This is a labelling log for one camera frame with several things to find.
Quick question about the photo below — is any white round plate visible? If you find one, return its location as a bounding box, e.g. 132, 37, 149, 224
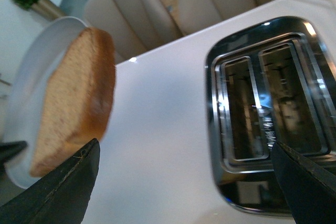
3, 17, 87, 189

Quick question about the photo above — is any white chrome two-slot toaster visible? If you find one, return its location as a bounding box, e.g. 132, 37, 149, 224
204, 15, 336, 217

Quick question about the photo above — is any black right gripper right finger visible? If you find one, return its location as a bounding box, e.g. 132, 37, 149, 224
271, 141, 335, 223

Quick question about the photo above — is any slice of brown bread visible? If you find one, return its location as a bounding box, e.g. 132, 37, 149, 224
29, 27, 116, 177

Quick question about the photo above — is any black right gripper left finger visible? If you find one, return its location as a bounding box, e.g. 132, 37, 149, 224
1, 138, 100, 223

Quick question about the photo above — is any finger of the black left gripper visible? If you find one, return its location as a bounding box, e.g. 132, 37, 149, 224
1, 141, 27, 164

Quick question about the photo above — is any beige chair on left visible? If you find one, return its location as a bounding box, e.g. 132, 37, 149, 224
83, 0, 183, 63

